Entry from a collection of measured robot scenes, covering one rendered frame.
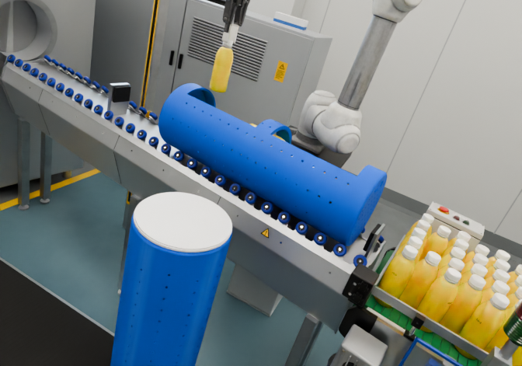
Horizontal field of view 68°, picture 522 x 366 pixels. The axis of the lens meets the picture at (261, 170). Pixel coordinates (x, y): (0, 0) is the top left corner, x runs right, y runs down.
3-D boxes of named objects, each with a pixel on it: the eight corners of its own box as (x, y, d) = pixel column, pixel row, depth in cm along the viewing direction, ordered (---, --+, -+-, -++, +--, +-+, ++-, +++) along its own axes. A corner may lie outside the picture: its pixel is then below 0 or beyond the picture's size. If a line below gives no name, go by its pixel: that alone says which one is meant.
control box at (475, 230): (421, 221, 156) (433, 200, 152) (471, 246, 148) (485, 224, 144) (416, 230, 148) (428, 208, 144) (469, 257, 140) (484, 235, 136)
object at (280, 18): (276, 22, 301) (279, 12, 298) (305, 30, 297) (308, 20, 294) (272, 22, 291) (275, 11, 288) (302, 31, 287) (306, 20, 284)
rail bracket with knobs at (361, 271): (349, 284, 125) (361, 259, 120) (370, 296, 122) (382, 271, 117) (338, 299, 117) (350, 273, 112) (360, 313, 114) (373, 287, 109)
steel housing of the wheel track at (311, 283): (49, 109, 246) (50, 56, 232) (356, 303, 159) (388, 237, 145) (1, 114, 223) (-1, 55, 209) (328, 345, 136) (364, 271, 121)
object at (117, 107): (123, 112, 195) (127, 82, 188) (128, 115, 193) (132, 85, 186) (106, 114, 186) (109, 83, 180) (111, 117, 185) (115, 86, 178)
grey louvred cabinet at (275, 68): (112, 110, 433) (127, -29, 373) (282, 189, 373) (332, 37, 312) (72, 120, 386) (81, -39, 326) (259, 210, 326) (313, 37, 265)
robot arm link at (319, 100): (319, 127, 204) (332, 87, 194) (335, 142, 190) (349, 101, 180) (292, 124, 198) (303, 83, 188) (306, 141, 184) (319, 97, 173)
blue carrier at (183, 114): (199, 137, 184) (209, 79, 171) (367, 227, 149) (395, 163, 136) (154, 151, 162) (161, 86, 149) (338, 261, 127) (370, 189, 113)
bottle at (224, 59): (227, 93, 158) (237, 48, 150) (210, 90, 156) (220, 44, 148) (224, 88, 164) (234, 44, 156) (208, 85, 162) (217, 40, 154)
